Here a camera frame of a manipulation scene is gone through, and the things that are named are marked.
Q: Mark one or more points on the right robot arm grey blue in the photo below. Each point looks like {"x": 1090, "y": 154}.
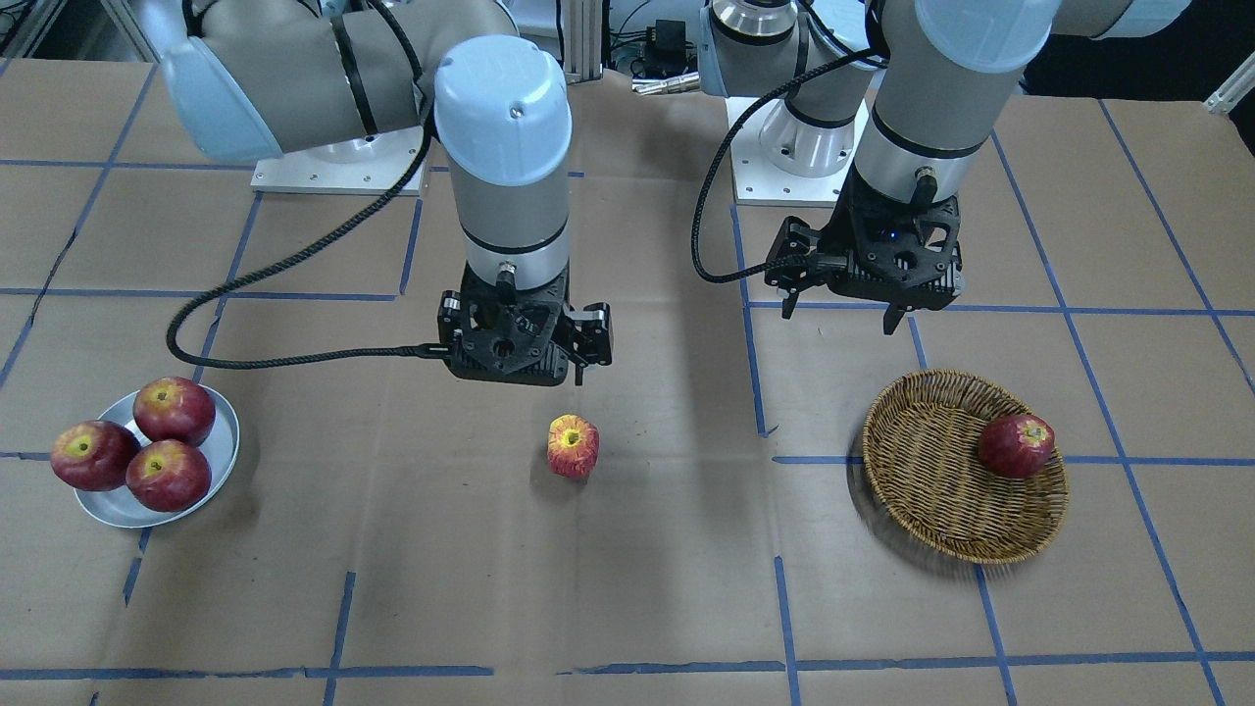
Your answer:
{"x": 264, "y": 79}

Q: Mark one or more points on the light blue plate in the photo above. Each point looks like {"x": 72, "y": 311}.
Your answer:
{"x": 119, "y": 509}

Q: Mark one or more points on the red apple on plate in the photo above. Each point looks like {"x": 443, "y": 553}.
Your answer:
{"x": 174, "y": 408}
{"x": 168, "y": 475}
{"x": 94, "y": 455}

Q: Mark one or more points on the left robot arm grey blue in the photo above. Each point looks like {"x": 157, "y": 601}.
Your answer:
{"x": 906, "y": 103}

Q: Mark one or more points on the red apple front on plate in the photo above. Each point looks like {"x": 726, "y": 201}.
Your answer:
{"x": 168, "y": 475}

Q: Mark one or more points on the red apple in basket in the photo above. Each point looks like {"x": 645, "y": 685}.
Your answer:
{"x": 1016, "y": 446}

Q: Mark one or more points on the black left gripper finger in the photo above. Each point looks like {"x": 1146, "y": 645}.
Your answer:
{"x": 789, "y": 299}
{"x": 892, "y": 318}

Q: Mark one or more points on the red yellow striped apple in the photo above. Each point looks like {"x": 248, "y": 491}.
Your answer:
{"x": 572, "y": 447}

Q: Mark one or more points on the black power adapter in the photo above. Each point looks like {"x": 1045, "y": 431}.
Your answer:
{"x": 665, "y": 50}

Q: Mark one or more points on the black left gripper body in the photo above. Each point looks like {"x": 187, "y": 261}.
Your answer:
{"x": 841, "y": 233}

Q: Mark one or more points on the red apple back on plate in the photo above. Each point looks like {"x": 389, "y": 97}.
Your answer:
{"x": 174, "y": 408}

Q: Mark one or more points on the aluminium frame post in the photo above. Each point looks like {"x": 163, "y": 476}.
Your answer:
{"x": 582, "y": 30}

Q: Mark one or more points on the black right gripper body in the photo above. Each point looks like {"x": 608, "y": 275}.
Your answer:
{"x": 592, "y": 331}

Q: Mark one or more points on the woven wicker basket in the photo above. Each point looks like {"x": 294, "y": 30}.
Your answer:
{"x": 920, "y": 456}

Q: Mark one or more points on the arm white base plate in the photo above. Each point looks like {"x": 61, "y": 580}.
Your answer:
{"x": 362, "y": 166}
{"x": 779, "y": 161}

